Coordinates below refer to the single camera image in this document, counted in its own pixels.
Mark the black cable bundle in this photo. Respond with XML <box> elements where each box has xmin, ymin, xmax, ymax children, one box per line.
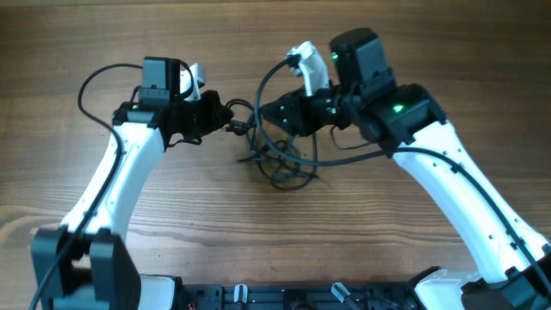
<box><xmin>226</xmin><ymin>98</ymin><xmax>322</xmax><ymax>192</ymax></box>

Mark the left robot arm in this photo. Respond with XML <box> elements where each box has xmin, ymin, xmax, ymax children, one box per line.
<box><xmin>29</xmin><ymin>57</ymin><xmax>233</xmax><ymax>309</ymax></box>

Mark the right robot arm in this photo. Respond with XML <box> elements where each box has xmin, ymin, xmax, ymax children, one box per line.
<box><xmin>254</xmin><ymin>28</ymin><xmax>550</xmax><ymax>309</ymax></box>

